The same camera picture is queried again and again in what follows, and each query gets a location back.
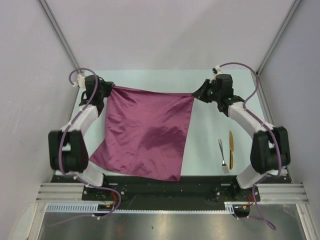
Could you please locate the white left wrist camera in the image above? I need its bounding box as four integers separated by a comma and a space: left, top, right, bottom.
72, 73, 86, 89

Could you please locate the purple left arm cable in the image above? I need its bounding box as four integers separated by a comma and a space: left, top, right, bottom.
47, 67, 123, 227

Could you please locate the gold butter knife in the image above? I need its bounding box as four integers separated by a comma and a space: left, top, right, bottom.
229, 130, 234, 170

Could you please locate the aluminium front rail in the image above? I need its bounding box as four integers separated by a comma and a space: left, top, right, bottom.
36, 183, 309, 204

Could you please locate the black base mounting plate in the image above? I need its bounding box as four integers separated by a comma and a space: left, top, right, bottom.
51, 174, 292, 212

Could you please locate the silver metal fork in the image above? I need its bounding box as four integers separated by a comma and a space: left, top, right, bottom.
218, 138, 229, 174

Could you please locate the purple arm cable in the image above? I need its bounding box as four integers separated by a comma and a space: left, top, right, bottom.
219, 61, 283, 231
47, 67, 123, 227

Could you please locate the right aluminium frame post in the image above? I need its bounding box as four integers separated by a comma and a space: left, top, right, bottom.
257, 0, 303, 76

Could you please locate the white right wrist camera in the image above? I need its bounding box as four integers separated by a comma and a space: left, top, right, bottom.
212, 65, 224, 80

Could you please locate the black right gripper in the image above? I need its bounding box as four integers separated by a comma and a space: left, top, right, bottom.
192, 79, 222, 103

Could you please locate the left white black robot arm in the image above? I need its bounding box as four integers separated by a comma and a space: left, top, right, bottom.
48, 74, 115, 200

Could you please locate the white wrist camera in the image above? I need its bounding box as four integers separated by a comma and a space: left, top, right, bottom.
212, 65, 224, 80
72, 73, 86, 89

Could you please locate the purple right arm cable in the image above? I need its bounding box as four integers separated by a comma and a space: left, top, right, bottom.
219, 61, 283, 231

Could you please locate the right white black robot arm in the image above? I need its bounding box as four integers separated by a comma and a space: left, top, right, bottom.
192, 73, 291, 201

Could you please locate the magenta satin napkin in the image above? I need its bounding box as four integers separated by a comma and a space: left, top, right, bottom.
90, 86, 195, 182

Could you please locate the white slotted cable duct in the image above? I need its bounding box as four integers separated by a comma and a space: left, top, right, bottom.
46, 203, 234, 214

